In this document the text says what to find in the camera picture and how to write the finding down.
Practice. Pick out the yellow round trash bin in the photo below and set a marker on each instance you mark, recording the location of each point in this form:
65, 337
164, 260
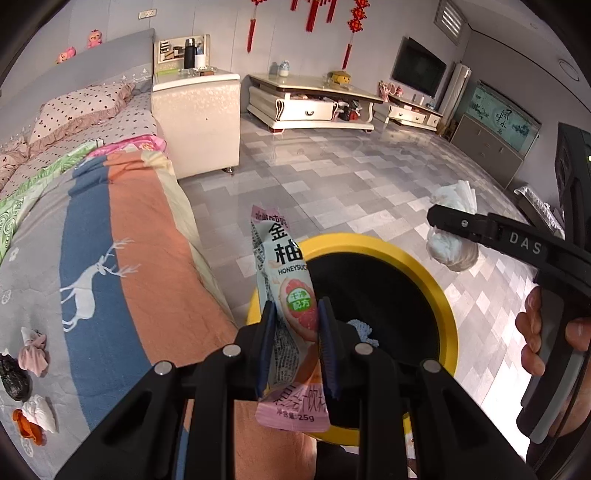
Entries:
351, 241

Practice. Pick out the white standing air conditioner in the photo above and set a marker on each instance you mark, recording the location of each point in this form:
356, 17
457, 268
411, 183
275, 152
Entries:
459, 92

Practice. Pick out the glass fish tank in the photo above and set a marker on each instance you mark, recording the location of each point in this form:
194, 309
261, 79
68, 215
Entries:
503, 120

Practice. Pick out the lavender crocheted cloth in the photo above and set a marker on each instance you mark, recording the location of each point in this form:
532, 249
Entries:
362, 330

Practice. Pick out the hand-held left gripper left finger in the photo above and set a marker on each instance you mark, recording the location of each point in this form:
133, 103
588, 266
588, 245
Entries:
267, 341

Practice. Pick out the person's dark pants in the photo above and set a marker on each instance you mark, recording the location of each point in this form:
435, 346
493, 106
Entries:
337, 461

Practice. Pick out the small white crumpled tissue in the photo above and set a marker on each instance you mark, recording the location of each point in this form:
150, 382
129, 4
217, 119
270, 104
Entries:
41, 413

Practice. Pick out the person's right forearm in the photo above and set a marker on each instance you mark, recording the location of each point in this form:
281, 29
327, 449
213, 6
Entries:
554, 443

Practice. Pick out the white television cabinet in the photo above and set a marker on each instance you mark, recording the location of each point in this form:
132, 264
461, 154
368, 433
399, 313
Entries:
411, 113

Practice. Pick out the grey bed headboard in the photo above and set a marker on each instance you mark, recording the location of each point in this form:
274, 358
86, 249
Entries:
101, 55

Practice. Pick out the green patterned quilt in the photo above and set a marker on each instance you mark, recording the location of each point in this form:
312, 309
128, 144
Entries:
27, 198

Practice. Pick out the white wall panel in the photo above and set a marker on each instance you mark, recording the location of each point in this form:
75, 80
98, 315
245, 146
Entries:
147, 14

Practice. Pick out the white blue jar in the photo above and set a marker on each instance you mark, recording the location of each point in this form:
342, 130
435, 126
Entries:
284, 69

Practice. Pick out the grey dotted bedsheet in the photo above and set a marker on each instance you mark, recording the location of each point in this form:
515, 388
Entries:
134, 117

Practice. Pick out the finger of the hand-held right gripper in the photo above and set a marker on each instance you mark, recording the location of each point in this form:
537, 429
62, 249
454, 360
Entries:
457, 221

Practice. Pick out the red black items under table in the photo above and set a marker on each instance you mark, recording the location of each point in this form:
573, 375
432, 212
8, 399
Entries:
348, 110

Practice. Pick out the pink crumpled tissue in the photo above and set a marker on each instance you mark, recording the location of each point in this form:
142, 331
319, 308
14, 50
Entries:
34, 357

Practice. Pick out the white coffee table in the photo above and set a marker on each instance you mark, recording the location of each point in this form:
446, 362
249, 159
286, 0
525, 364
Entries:
314, 99

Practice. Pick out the pink floral quilt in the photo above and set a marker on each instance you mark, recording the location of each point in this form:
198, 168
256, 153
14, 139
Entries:
134, 145

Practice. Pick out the white cup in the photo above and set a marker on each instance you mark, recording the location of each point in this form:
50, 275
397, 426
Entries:
199, 61

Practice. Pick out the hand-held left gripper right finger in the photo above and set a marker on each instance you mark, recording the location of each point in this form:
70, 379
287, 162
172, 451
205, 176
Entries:
328, 346

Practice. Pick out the pink plush toy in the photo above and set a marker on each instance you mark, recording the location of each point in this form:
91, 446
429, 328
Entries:
66, 54
94, 38

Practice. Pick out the orange crumpled wrapper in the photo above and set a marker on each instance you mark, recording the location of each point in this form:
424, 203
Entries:
27, 429

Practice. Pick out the black crumpled bag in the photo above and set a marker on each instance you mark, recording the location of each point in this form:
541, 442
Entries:
16, 381

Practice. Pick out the black wall television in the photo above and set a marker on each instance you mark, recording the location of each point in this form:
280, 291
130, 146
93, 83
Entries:
418, 67

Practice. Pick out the bed with colourful blanket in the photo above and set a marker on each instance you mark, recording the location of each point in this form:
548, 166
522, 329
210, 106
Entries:
138, 240

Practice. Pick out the white desktop shelf organizer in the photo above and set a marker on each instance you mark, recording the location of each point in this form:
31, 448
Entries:
168, 50

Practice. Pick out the yellow box toy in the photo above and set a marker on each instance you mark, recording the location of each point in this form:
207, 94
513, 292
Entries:
340, 77

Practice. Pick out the grey fish tank cabinet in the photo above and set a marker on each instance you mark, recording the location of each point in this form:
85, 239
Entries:
487, 147

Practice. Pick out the pink pomelo snack packet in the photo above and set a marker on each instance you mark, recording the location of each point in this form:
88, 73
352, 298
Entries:
295, 295

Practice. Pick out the pink polka dot pillow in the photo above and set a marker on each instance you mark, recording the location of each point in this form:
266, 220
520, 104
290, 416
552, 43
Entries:
83, 108
11, 161

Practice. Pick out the silver foil mat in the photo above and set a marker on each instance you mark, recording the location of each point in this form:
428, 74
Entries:
540, 203

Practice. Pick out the round ceiling light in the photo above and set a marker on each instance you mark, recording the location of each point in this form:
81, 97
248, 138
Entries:
571, 69

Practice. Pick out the person's right hand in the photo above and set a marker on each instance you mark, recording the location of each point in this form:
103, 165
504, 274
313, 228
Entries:
531, 332

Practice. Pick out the white nightstand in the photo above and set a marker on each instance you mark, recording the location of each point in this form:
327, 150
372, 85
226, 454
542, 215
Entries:
198, 124

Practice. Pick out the black thermos bottle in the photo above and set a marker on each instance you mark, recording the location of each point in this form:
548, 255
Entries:
189, 54

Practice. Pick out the pink figurine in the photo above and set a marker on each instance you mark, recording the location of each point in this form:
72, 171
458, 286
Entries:
388, 87

